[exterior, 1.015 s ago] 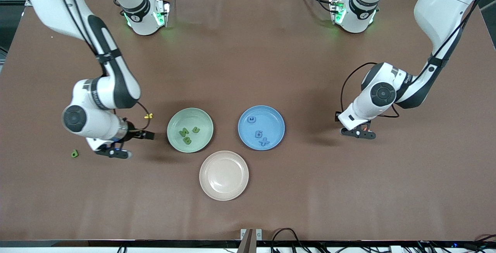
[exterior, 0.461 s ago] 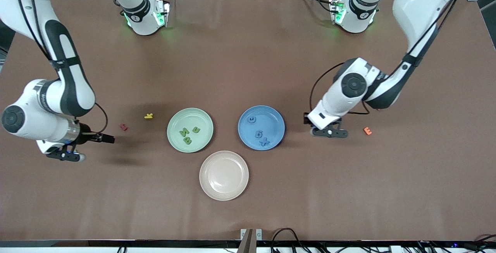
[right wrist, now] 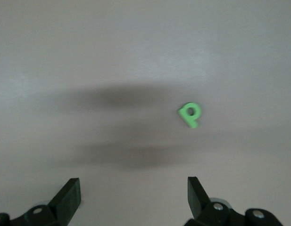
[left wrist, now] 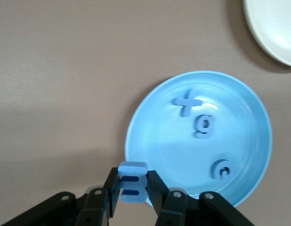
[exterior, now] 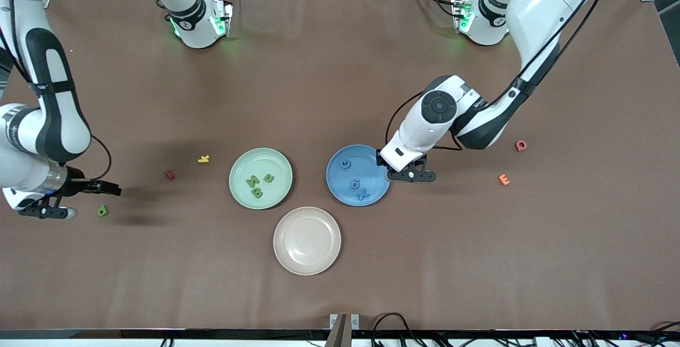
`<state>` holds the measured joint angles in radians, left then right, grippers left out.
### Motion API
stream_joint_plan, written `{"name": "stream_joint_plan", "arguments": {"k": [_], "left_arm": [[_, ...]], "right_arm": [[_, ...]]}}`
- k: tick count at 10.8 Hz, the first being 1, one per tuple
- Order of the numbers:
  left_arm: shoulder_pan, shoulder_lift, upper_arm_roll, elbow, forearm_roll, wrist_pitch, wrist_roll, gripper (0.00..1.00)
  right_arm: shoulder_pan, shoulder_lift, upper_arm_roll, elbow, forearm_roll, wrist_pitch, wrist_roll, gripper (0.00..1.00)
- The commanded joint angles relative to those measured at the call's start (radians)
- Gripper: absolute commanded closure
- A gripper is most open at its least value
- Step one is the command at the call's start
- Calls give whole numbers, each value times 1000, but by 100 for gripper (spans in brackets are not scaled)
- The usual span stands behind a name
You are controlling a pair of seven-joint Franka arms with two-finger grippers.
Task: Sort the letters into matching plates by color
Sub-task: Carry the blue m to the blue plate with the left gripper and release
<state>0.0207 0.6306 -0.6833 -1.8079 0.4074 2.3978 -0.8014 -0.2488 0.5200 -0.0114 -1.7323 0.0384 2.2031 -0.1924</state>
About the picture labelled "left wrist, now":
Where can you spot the blue foam letter E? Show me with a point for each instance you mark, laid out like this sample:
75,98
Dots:
132,169

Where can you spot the brown table cover mat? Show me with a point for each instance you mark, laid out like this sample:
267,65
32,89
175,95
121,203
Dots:
41,70

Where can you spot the beige plate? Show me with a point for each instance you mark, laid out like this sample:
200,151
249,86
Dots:
272,28

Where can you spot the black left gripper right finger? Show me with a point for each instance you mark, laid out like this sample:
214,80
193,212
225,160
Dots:
173,209

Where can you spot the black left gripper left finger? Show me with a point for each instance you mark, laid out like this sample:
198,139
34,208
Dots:
93,207

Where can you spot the blue foam lowercase g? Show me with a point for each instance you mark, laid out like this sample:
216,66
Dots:
202,135

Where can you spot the blue foam letter C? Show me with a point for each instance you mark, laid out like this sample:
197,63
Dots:
214,169

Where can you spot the blue foam letter X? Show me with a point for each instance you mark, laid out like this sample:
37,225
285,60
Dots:
186,103

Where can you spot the blue plate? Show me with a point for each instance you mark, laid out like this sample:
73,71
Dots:
242,141

